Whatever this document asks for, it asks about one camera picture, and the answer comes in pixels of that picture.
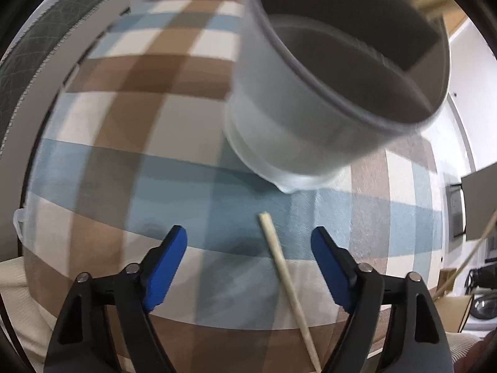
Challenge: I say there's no plastic bag on floor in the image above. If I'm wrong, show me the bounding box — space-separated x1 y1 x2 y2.
13 208 26 243

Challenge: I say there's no checkered plaid rug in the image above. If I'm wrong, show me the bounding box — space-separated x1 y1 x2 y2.
24 0 442 372

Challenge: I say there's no long curved bamboo chopstick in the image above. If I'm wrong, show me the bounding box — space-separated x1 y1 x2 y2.
431 210 497 301

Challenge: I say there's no grey folding chair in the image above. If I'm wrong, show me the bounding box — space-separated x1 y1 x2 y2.
446 163 496 240

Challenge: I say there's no grey quilted bed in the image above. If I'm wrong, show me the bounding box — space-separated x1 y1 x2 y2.
0 0 132 156

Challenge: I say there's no white utensil holder cup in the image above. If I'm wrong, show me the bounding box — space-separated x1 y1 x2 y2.
224 0 450 193

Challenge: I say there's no bamboo chopstick on rug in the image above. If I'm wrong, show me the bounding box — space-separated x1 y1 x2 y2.
258 212 322 372

